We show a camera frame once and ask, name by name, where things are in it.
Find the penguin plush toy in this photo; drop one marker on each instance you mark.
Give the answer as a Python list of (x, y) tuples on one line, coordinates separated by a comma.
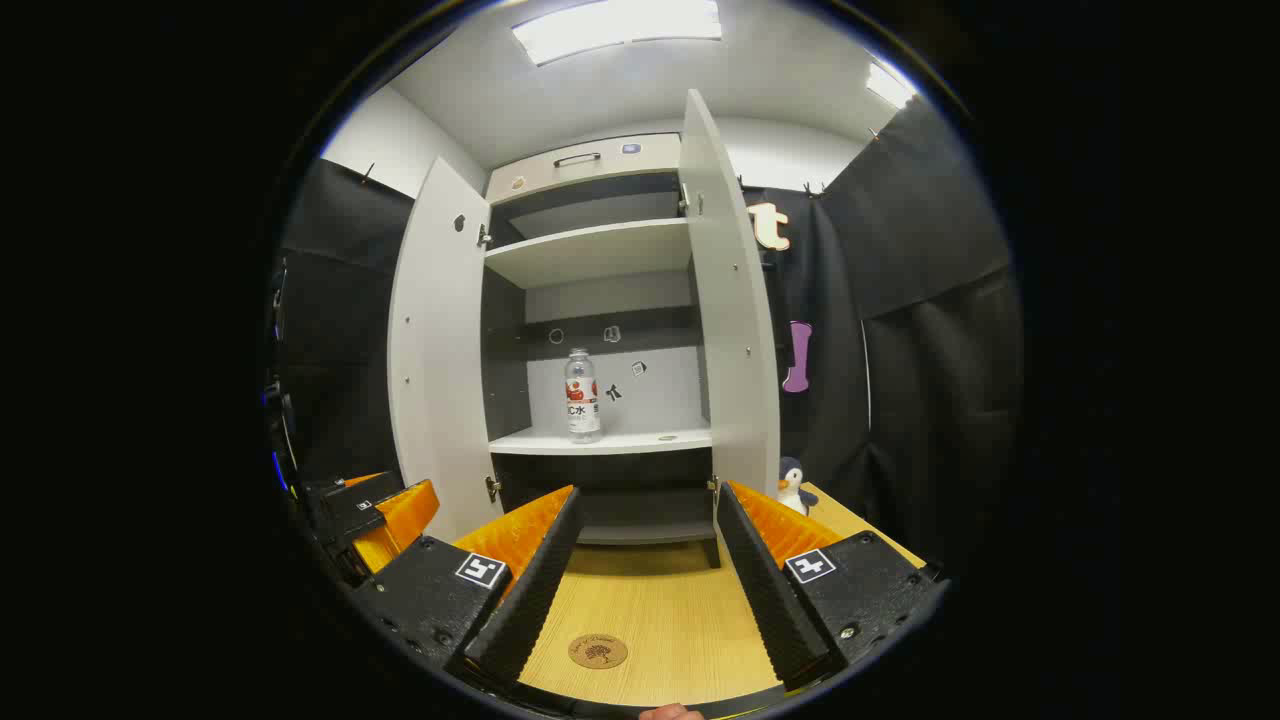
[(793, 490)]

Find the grey cabinet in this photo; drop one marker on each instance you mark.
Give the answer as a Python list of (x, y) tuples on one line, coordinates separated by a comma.
[(650, 395)]

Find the small ceiling light panel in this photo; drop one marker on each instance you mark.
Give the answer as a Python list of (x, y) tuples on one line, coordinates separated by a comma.
[(890, 85)]

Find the dark equipment with blue light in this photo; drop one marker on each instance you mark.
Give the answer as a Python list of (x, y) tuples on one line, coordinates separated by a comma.
[(280, 400)]

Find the clear bottle with red label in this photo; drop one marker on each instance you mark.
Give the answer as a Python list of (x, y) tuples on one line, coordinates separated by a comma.
[(583, 400)]

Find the grey cabinet door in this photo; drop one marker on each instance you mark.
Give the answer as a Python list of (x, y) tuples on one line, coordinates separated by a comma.
[(440, 360), (730, 300)]

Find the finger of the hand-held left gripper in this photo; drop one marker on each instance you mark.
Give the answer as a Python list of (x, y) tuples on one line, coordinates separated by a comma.
[(350, 510)]

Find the large ceiling light panel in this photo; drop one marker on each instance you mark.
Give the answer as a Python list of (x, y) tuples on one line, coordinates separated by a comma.
[(620, 25)]

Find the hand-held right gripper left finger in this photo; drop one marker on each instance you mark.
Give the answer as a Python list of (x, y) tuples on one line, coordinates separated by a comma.
[(530, 590)]

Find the black backdrop cloth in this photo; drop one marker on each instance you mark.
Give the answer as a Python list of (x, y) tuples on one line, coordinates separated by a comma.
[(930, 350)]

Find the round cork coaster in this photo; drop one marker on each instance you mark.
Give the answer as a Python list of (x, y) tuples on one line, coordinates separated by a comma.
[(598, 651)]

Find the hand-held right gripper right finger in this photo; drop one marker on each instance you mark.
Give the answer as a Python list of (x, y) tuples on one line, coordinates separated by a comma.
[(770, 590)]

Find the grey cabinet shelf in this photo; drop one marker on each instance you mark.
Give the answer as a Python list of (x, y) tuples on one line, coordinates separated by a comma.
[(590, 255), (640, 440)]

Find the grey cabinet drawer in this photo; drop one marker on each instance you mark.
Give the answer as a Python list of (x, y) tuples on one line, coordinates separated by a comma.
[(640, 165)]

